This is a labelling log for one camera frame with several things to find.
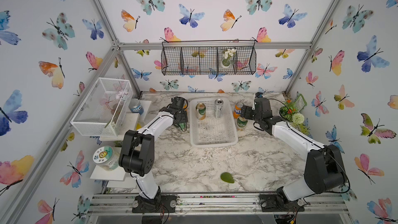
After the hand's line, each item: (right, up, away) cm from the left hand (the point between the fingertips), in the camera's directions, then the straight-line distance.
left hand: (181, 115), depth 95 cm
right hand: (+39, +5, -6) cm, 40 cm away
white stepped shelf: (-23, -25, -28) cm, 44 cm away
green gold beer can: (+36, -4, -2) cm, 36 cm away
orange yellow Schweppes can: (+4, +6, -16) cm, 18 cm away
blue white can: (-23, +6, -11) cm, 27 cm away
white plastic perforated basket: (+18, -10, +4) cm, 22 cm away
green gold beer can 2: (+11, +3, +3) cm, 12 cm away
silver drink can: (+22, +5, +1) cm, 23 cm away
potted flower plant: (+63, +2, -5) cm, 63 cm away
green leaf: (+26, -31, -14) cm, 43 cm away
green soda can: (+2, -4, -13) cm, 14 cm away
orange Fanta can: (+35, +2, +6) cm, 35 cm away
